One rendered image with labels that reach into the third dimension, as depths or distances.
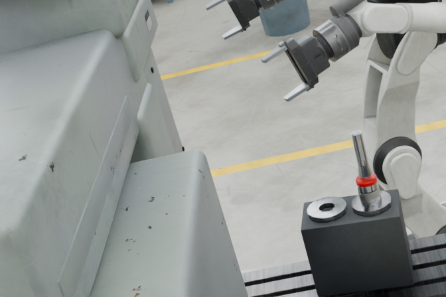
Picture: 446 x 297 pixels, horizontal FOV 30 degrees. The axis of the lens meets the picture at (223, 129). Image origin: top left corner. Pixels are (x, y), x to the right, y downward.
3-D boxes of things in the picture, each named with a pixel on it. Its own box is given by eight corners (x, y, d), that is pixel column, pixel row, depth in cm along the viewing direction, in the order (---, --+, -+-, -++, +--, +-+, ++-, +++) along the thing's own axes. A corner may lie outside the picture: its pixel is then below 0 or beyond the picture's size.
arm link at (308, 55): (301, 84, 195) (342, 55, 196) (317, 91, 186) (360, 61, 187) (275, 40, 191) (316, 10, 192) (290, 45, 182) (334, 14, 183)
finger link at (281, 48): (261, 61, 187) (283, 46, 188) (265, 63, 184) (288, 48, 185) (257, 56, 187) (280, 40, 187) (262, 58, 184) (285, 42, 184)
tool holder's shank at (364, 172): (356, 177, 184) (346, 132, 179) (369, 172, 184) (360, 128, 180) (362, 182, 181) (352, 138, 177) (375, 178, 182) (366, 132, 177)
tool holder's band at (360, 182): (352, 181, 185) (352, 177, 185) (371, 174, 186) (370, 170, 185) (362, 189, 181) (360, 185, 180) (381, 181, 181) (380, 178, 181)
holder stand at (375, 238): (320, 266, 202) (302, 197, 194) (411, 254, 197) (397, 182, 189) (317, 297, 192) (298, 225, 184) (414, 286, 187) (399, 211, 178)
